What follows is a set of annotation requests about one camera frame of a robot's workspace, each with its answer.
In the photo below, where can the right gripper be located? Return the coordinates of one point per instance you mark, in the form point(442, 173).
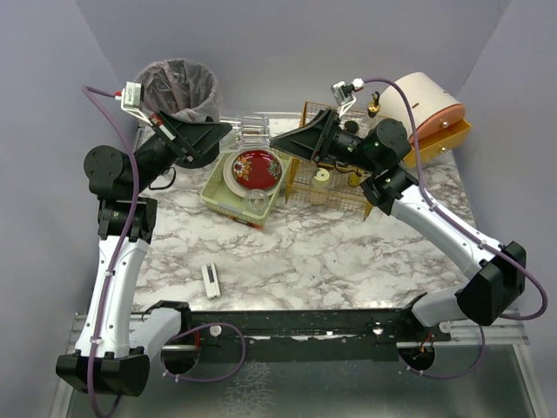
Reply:
point(325, 136)

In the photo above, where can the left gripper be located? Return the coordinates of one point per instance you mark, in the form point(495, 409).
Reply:
point(175, 138)

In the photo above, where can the green-lid seasoning shaker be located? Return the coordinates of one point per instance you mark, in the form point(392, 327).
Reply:
point(321, 178)

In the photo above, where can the small yellow spice bottle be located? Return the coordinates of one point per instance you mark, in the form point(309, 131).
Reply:
point(355, 178)

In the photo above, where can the gold-spout oil bottle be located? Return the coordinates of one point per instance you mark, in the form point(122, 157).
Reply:
point(373, 108)

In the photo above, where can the clear plastic cup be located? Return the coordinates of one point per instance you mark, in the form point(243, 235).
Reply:
point(256, 202)
point(253, 132)

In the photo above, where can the red floral plate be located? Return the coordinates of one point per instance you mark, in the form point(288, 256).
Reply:
point(256, 169)

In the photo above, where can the cream round plate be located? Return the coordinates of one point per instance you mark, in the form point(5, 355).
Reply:
point(234, 186)

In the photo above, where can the pale green plastic basket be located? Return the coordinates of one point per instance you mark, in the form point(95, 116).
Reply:
point(221, 199)

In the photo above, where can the gold-cap pepper grinder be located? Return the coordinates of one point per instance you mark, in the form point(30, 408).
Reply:
point(351, 126)

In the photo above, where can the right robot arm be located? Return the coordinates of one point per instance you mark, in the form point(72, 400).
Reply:
point(495, 273)

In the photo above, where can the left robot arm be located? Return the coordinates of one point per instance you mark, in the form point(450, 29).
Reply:
point(126, 224)

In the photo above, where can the black ribbed trash bin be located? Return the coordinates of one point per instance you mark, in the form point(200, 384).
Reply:
point(206, 158)

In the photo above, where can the red pen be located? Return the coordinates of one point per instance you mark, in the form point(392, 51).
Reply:
point(246, 223)

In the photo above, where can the white round drawer box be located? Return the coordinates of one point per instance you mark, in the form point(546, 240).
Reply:
point(439, 118)

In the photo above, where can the white folded peeler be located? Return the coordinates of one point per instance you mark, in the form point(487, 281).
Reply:
point(211, 282)

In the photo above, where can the gold wire rack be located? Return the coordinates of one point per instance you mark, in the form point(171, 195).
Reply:
point(338, 195)

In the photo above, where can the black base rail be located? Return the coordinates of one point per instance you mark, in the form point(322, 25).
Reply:
point(378, 334)

